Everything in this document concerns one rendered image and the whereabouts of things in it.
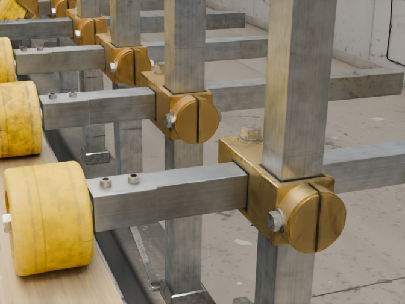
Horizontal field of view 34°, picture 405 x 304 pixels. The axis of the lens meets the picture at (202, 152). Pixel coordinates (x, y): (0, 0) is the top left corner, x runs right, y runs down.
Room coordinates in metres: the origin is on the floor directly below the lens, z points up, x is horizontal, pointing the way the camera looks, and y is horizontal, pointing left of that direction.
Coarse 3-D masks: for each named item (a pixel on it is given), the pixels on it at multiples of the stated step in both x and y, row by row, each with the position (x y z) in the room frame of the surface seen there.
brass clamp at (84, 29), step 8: (72, 16) 1.19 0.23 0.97; (72, 24) 1.19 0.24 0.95; (80, 24) 1.15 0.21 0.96; (88, 24) 1.14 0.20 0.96; (96, 24) 1.14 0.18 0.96; (104, 24) 1.15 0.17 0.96; (80, 32) 1.13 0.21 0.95; (88, 32) 1.14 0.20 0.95; (96, 32) 1.14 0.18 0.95; (104, 32) 1.15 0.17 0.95; (72, 40) 1.21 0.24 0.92; (80, 40) 1.15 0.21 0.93; (88, 40) 1.14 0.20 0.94
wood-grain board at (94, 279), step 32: (0, 160) 0.67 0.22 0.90; (32, 160) 0.67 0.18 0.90; (0, 192) 0.58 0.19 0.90; (0, 224) 0.52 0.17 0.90; (0, 256) 0.46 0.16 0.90; (96, 256) 0.47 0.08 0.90; (0, 288) 0.42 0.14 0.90; (32, 288) 0.42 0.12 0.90; (64, 288) 0.42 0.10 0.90; (96, 288) 0.42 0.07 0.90
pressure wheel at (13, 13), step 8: (0, 0) 1.41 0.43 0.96; (8, 0) 1.39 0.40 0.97; (16, 0) 1.41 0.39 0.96; (0, 8) 1.37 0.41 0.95; (8, 8) 1.38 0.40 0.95; (16, 8) 1.39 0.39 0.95; (24, 8) 1.41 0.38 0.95; (0, 16) 1.37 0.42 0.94; (8, 16) 1.37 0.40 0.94; (16, 16) 1.38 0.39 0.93; (24, 16) 1.39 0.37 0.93
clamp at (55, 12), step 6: (54, 0) 1.38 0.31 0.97; (60, 0) 1.39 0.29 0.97; (66, 0) 1.37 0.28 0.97; (72, 0) 1.40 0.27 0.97; (54, 6) 1.38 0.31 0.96; (60, 6) 1.37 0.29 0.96; (66, 6) 1.37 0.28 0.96; (72, 6) 1.38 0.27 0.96; (54, 12) 1.37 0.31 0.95; (60, 12) 1.37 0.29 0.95
